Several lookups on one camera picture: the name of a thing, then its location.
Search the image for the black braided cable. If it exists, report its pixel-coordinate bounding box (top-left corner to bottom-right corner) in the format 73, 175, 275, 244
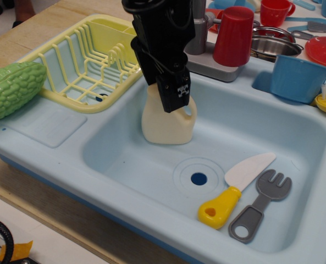
0, 218, 15, 264

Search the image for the yellow handled toy knife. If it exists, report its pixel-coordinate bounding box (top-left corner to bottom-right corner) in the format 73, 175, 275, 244
197, 152, 276, 229

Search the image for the red toy mug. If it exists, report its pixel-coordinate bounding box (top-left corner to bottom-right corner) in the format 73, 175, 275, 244
260, 0, 296, 28

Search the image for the blue toy pot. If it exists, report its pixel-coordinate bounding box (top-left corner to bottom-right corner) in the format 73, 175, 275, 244
269, 55, 326, 104

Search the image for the red toy plate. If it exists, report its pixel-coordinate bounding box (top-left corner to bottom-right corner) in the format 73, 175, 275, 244
305, 36, 326, 66

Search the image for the grey toy fork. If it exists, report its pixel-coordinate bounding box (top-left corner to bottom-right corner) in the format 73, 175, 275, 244
228, 169, 292, 244

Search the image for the light blue toy sink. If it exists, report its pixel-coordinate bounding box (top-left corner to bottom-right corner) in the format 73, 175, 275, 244
0, 58, 326, 263

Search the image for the silver metal pot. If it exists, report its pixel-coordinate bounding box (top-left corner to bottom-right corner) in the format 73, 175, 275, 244
251, 26, 304, 62

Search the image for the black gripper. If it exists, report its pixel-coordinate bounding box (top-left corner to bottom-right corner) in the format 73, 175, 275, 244
121, 1, 195, 113

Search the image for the red upside-down cup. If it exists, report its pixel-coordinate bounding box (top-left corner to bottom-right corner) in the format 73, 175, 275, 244
213, 6, 254, 67

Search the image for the grey toy spatula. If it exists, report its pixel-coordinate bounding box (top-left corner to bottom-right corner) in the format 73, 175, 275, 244
291, 21, 326, 40

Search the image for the yellow plastic drying rack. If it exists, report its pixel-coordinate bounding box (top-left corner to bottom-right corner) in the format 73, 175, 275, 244
20, 14, 142, 114

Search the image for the blue toy utensil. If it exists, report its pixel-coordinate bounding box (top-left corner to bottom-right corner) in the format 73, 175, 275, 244
285, 16, 326, 23

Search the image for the blue toy plate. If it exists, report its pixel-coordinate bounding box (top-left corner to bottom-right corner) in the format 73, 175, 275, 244
208, 0, 255, 12

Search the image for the orange tape piece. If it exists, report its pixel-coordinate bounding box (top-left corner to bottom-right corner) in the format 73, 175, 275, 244
0, 240, 34, 263

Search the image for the grey toy faucet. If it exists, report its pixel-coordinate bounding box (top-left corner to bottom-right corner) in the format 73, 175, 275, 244
185, 1, 242, 83

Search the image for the green bitter gourd toy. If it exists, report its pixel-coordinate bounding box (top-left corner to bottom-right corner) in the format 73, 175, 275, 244
0, 62, 47, 119

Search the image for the cream detergent bottle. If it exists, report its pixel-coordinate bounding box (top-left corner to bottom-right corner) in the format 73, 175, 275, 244
141, 84, 197, 145

